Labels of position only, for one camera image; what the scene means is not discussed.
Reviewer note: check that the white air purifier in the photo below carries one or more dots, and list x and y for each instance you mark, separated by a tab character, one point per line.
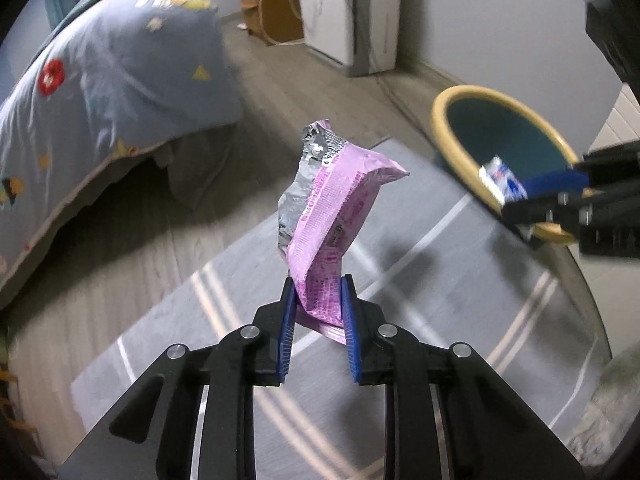
357	37

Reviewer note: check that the blue white small packet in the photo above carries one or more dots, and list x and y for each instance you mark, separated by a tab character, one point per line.
501	182

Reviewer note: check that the purple snack wrapper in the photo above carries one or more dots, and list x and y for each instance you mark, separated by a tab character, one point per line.
319	216

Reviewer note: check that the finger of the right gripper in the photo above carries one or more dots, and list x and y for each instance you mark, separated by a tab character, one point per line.
555	182

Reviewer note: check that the blue patterned duvet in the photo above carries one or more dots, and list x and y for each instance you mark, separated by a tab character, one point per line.
119	80

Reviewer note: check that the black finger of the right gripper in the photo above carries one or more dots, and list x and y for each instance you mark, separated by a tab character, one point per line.
542	209

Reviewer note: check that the yellow rimmed teal trash bin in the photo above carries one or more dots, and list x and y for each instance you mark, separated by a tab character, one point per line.
472	124

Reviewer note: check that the grey checked rug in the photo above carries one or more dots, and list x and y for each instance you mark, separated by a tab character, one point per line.
437	264

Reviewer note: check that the wooden side cabinet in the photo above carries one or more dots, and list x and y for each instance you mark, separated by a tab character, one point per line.
275	22

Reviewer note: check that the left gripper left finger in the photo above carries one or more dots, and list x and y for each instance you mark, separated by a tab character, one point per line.
191	413

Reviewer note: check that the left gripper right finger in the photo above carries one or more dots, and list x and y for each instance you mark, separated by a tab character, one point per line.
448	414

